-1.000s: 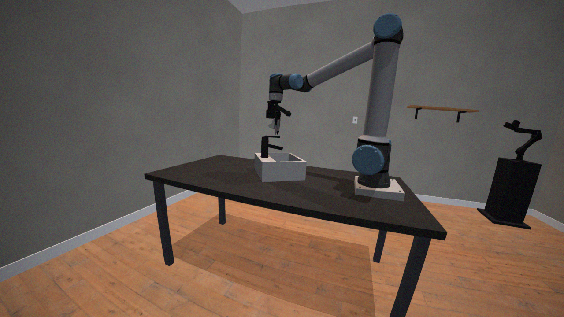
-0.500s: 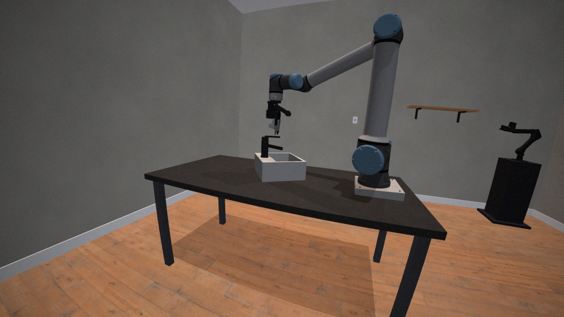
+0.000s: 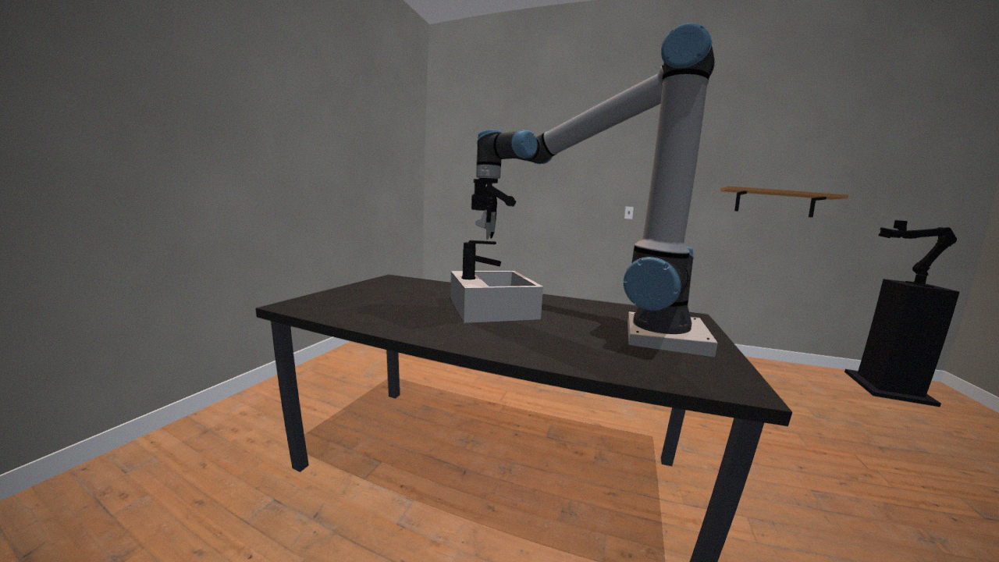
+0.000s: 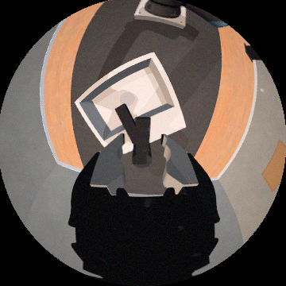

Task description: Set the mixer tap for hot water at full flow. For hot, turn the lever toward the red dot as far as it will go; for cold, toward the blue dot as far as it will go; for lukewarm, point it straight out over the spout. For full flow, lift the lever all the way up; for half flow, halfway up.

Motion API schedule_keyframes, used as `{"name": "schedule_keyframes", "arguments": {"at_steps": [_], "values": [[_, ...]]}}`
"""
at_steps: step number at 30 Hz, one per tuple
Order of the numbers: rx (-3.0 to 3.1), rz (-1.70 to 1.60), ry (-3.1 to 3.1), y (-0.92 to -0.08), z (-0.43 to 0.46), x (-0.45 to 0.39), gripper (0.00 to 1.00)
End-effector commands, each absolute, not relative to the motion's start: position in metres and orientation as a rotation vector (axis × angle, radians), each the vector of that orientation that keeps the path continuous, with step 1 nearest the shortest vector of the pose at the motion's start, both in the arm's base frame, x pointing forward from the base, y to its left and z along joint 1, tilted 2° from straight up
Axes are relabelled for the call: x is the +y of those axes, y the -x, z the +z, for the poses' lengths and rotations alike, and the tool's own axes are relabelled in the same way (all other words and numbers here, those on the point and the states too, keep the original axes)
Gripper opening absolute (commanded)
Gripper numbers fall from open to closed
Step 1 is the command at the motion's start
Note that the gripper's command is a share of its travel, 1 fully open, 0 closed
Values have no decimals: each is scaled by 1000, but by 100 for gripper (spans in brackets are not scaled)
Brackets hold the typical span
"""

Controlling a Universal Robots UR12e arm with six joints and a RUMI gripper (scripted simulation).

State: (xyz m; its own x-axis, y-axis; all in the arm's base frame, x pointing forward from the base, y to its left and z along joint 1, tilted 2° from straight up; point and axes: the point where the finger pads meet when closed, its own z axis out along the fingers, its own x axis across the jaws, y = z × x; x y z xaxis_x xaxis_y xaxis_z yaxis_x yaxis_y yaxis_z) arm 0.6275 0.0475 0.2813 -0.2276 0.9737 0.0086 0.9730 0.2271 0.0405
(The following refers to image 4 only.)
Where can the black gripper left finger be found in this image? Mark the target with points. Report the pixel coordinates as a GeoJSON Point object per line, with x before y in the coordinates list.
{"type": "Point", "coordinates": [101, 176]}

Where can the white rectangular sink basin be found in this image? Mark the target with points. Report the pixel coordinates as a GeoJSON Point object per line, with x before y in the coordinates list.
{"type": "Point", "coordinates": [143, 85]}

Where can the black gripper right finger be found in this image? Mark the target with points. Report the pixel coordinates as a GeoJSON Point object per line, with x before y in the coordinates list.
{"type": "Point", "coordinates": [184, 173]}

